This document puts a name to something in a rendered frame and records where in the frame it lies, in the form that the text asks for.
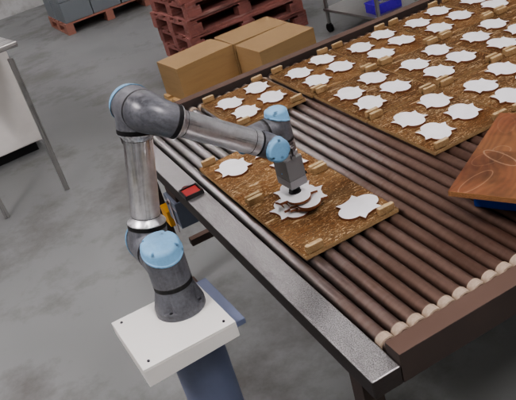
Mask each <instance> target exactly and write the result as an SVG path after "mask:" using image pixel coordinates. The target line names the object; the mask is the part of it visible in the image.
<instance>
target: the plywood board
mask: <svg viewBox="0 0 516 400"><path fill-rule="evenodd" d="M448 193H449V196H451V197H458V198H471V199H479V200H486V201H493V202H507V203H514V204H516V113H499V115H498V116H497V118H496V119H495V121H494V122H493V124H492V125H491V127H490V128H489V130H488V131H487V133H486V134H485V136H484V137H483V139H482V140H481V141H480V143H479V145H478V147H477V148H476V150H475V151H474V152H473V154H472V156H471V157H470V159H469V160H468V162H467V163H466V164H465V166H464V168H463V169H462V171H461V172H460V174H459V175H458V176H457V178H456V180H455V181H454V183H453V184H452V185H451V187H450V188H449V190H448Z"/></svg>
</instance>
